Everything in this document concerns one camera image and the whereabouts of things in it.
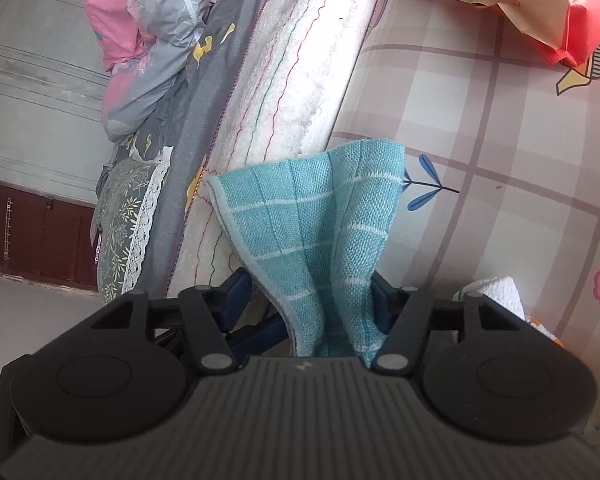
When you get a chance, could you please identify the pink and grey quilt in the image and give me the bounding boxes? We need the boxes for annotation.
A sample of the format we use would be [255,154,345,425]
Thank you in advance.
[82,0,261,143]

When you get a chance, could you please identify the white quilted mattress pad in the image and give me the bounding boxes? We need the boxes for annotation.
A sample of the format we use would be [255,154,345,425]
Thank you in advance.
[167,0,393,321]

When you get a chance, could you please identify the pale wardrobe door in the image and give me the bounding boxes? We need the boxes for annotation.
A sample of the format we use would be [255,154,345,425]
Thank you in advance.
[0,0,112,196]

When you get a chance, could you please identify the white waffle cloth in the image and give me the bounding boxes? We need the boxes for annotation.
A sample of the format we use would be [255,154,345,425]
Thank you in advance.
[452,275,566,348]

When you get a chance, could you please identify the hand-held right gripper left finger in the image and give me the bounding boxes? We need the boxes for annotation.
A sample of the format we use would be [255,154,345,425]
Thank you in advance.
[91,267,287,375]

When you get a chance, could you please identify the grey bedsheet with yellow prints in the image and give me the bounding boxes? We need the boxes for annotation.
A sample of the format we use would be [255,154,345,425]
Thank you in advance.
[95,0,286,306]

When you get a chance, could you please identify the green floral pillow with lace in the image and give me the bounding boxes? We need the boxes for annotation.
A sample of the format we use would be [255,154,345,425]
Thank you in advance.
[92,145,173,306]

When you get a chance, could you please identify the teal checked towel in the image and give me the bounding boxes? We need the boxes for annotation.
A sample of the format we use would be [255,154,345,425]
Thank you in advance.
[202,139,407,361]

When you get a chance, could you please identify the brown wooden cabinet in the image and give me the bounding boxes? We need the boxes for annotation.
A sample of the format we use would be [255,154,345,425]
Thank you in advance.
[0,175,101,292]

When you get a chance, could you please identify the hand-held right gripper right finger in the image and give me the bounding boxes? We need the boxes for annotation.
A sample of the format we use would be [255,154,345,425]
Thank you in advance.
[372,271,526,375]

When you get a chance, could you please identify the white hook rail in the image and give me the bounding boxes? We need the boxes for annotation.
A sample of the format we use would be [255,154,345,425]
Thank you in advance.
[2,199,17,263]

